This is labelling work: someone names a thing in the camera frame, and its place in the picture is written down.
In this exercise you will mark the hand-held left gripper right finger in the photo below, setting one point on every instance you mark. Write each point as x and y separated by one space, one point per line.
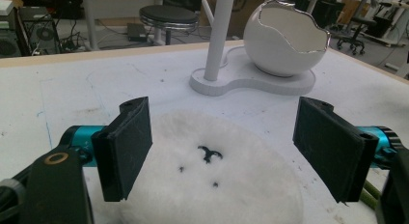
334 146

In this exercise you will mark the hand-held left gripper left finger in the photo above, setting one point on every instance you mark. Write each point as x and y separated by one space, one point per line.
122 150

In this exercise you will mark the white fluffy plush toy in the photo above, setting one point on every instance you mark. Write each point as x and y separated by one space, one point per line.
205 179

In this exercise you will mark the white stand with pole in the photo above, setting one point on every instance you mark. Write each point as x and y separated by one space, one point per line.
244 74

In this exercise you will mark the black office chair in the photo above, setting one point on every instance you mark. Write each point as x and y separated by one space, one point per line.
355 32

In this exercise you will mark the white eggshell-shaped bowl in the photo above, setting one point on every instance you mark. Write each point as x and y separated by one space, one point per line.
283 40

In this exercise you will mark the black flat box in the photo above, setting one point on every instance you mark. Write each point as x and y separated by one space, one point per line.
136 32

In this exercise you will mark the white metal table leg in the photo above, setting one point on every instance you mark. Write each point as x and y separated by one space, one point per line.
90 21

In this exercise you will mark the black round stool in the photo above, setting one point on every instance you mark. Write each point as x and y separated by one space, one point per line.
169 19

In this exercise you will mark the black computer tower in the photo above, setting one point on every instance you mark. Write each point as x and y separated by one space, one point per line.
35 32

